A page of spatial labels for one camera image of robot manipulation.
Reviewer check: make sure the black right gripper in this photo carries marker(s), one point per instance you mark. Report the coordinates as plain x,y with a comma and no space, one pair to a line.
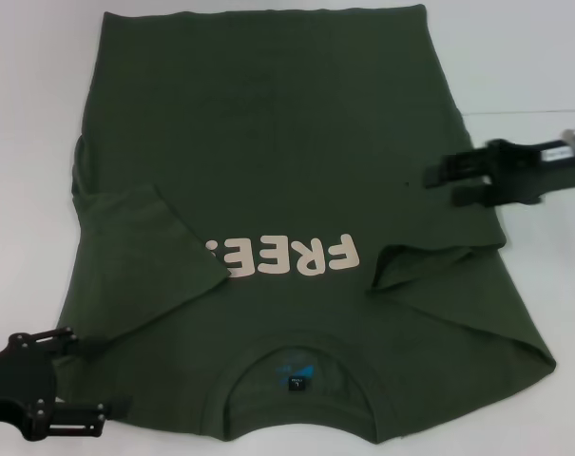
520,173

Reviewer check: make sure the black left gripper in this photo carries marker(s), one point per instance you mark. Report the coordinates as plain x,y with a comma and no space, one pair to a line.
21,377

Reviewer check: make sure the dark green FREE t-shirt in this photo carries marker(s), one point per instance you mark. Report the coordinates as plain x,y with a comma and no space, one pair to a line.
277,142

